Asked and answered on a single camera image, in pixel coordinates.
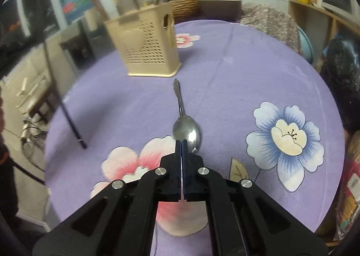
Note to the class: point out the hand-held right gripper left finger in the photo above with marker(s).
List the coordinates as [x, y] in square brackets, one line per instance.
[178, 160]

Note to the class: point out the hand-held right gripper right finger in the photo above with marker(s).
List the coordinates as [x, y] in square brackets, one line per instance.
[186, 177]

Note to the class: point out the metal spoon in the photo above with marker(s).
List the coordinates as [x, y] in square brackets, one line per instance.
[185, 129]

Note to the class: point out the black chopstick with metal band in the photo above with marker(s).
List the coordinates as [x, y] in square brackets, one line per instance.
[73, 128]

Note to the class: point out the beige perforated utensil holder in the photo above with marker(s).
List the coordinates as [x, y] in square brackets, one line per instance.
[146, 48]

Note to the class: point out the dark water dispenser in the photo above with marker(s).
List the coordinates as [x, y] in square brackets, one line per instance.
[76, 51]

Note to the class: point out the wicker basket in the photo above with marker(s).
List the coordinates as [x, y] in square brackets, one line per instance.
[185, 8]

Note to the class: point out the beige and brown rice cooker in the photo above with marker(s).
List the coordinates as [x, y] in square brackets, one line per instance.
[219, 6]

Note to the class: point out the paisley patterned cloth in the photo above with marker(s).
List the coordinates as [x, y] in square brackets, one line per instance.
[270, 25]

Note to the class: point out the white roll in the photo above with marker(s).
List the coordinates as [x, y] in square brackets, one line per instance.
[94, 18]

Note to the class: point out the pile of colourful packets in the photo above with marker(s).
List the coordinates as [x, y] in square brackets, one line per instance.
[351, 188]

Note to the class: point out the blue plastic basin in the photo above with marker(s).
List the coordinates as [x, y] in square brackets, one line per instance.
[306, 45]

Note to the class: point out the black plastic bag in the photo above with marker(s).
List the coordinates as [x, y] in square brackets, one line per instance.
[343, 76]

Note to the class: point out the wooden shelf unit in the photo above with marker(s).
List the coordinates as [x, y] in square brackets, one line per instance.
[326, 22]

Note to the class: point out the window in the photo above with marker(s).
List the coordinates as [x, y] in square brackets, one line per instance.
[31, 6]

